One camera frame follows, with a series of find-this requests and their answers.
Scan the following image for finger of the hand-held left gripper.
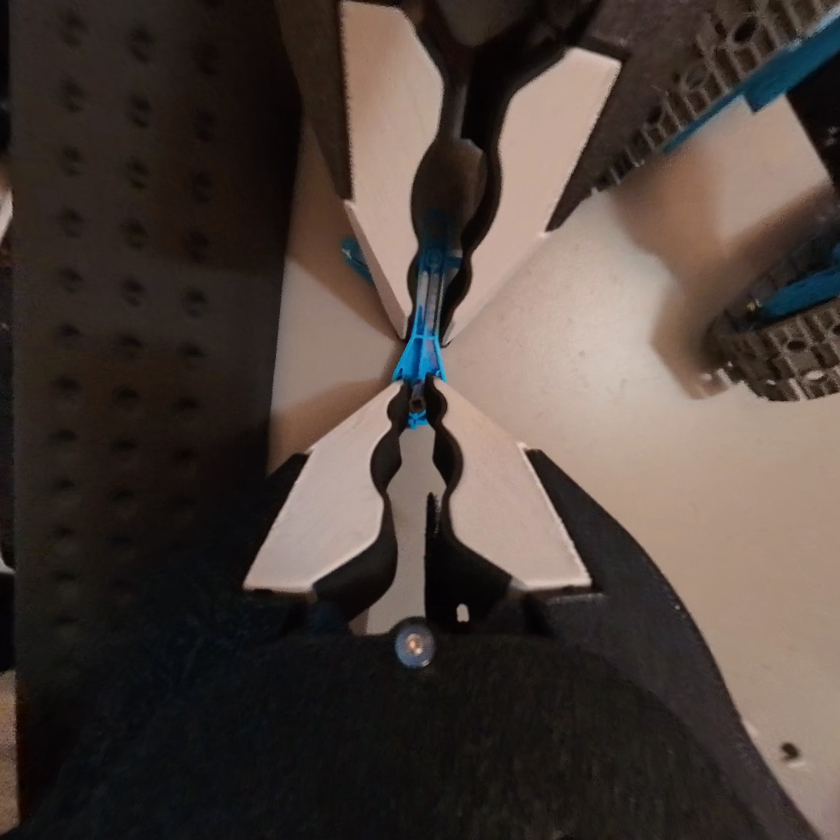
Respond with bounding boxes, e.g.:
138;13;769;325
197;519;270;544
340;0;460;342
441;45;626;347

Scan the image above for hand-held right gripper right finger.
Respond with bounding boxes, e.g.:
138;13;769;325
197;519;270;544
427;376;592;593

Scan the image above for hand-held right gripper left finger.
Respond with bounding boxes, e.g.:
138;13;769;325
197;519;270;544
243;382;401;597

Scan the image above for blue long brick piece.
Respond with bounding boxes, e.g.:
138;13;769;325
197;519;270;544
392;209;462;432

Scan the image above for blue grey tracked toy robot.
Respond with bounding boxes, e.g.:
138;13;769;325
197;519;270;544
594;0;840;404

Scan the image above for grey desk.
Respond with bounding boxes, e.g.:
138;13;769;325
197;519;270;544
266;0;840;840

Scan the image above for small blue plastic piece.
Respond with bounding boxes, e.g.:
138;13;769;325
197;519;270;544
339;236;376;288

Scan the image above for black dimpled mat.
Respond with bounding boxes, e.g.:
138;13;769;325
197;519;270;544
8;0;303;808

